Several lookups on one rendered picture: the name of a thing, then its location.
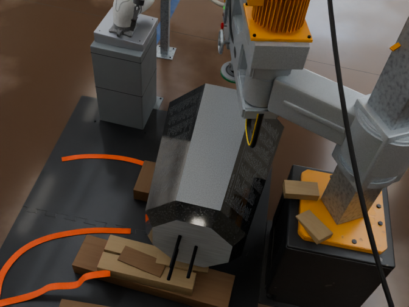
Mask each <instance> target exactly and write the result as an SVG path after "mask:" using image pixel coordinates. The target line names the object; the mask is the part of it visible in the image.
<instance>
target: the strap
mask: <svg viewBox="0 0 409 307"><path fill-rule="evenodd" d="M84 158H103V159H112V160H122V161H128V162H131V163H135V164H139V165H141V166H142V165H143V163H144V161H141V160H137V159H135V158H130V157H124V156H120V155H107V154H81V155H71V156H67V157H62V158H61V159H62V161H69V160H76V159H84ZM90 233H118V234H130V233H131V229H130V228H82V229H76V230H68V231H63V232H59V233H54V234H51V235H47V236H43V237H41V238H38V239H36V240H34V241H32V242H30V243H28V244H26V245H24V246H23V247H21V248H20V249H19V250H18V251H16V252H15V253H14V254H13V255H12V256H11V257H10V258H9V260H8V261H7V262H6V263H5V264H4V266H3V267H2V269H1V271H0V296H1V289H2V283H3V281H4V277H5V275H6V273H7V271H8V270H9V269H10V267H11V265H12V264H13V263H14V262H15V261H16V260H17V259H18V258H19V257H20V256H21V255H22V254H23V253H24V252H26V251H27V250H29V249H31V248H32V247H34V246H36V245H38V244H41V243H43V242H46V241H50V240H53V239H57V238H62V237H67V236H74V235H82V234H90ZM102 277H110V271H109V270H101V271H95V272H88V273H85V274H84V275H82V276H81V277H80V278H79V280H78V281H75V282H70V283H51V284H48V285H45V286H44V287H43V288H41V289H39V290H36V291H33V292H30V293H28V294H23V295H19V296H16V297H10V298H6V299H2V300H0V307H1V306H6V305H11V304H14V303H19V302H23V301H26V300H30V299H33V298H35V297H38V296H40V295H42V294H44V293H46V292H47V291H51V290H57V289H75V288H78V287H80V286H81V285H82V283H83V282H84V281H86V280H89V279H93V278H102Z"/></svg>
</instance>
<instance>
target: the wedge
mask: <svg viewBox="0 0 409 307"><path fill-rule="evenodd" d="M295 217H296V218H297V220H298V221H299V223H300V224H301V225H302V226H303V227H304V229H305V230H306V232H308V234H309V235H310V237H311V238H312V239H313V240H314V242H315V243H316V244H319V243H321V242H323V241H325V240H327V239H329V238H331V236H332V235H333V233H332V232H331V231H330V230H329V229H328V228H327V227H326V226H325V225H324V224H323V223H322V222H321V221H320V220H319V219H318V218H317V217H316V216H315V215H314V214H313V213H312V212H311V211H310V210H307V211H305V212H303V213H301V214H299V215H297V216H295Z"/></svg>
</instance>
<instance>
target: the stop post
mask: <svg viewBox="0 0 409 307"><path fill-rule="evenodd" d="M170 1H171V0H161V28H160V45H157V47H156V57H157V58H163V59H167V60H172V59H173V56H174V54H175V51H176V48H172V47H169V46H170Z"/></svg>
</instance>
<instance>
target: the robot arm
mask: <svg viewBox="0 0 409 307"><path fill-rule="evenodd" d="M154 1H155V0H114V2H113V25H112V27H111V28H110V29H109V32H110V33H116V34H117V37H120V36H121V35H125V36H128V37H132V36H133V33H134V31H135V30H136V28H137V27H138V26H139V24H138V23H137V22H136V21H137V18H138V15H139V14H140V13H142V12H144V11H146V10H147V9H149V8H150V7H151V6H152V4H153V3H154Z"/></svg>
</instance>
